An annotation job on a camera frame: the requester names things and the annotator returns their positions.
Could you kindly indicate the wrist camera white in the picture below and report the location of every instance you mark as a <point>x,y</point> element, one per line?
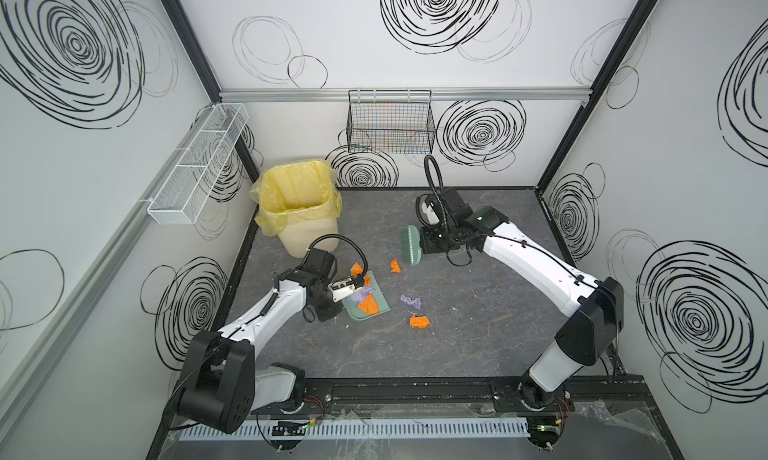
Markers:
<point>346,287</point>
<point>425,211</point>

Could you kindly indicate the small orange scrap front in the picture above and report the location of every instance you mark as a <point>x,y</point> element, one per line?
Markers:
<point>369,306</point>

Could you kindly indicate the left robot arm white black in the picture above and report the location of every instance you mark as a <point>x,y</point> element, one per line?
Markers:
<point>230,353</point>

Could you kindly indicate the purple paper scrap back right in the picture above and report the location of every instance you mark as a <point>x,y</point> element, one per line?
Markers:
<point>361,294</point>

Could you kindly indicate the yellow plastic bin liner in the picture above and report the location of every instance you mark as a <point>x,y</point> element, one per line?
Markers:
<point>295,193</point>

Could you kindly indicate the mint green hand brush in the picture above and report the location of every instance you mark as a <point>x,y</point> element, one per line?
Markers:
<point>410,243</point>

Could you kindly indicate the black wire wall basket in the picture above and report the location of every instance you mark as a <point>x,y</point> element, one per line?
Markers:
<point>390,121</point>

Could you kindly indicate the mint green dustpan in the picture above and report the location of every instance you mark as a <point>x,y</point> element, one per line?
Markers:
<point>352,308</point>

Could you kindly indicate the orange paper scrap near bin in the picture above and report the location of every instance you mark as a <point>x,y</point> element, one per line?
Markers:
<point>357,270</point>

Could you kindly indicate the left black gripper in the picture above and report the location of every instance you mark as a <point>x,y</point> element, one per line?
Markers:
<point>360,286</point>

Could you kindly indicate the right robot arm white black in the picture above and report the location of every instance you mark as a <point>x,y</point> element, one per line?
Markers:
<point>593,308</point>

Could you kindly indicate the orange paper scrap beside purple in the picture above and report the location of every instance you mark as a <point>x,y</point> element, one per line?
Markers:
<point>420,322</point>

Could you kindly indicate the small orange scrap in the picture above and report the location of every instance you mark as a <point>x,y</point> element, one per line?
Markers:
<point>369,306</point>
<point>395,266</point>

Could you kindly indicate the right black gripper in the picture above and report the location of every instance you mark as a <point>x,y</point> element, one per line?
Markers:
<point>428,241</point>

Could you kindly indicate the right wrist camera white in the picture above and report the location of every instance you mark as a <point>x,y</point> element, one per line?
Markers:
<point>425,211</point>

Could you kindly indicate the white slotted cable duct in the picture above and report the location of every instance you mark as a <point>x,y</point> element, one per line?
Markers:
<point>354,429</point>

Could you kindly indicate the cream trash bin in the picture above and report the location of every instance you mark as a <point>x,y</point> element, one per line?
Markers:
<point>297,229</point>

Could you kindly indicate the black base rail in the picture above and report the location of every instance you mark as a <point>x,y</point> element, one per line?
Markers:
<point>408,393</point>

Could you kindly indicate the small orange scrap left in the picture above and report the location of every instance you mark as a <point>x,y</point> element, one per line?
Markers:
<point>395,266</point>

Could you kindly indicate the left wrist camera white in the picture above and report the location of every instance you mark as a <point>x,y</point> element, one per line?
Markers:
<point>346,287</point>

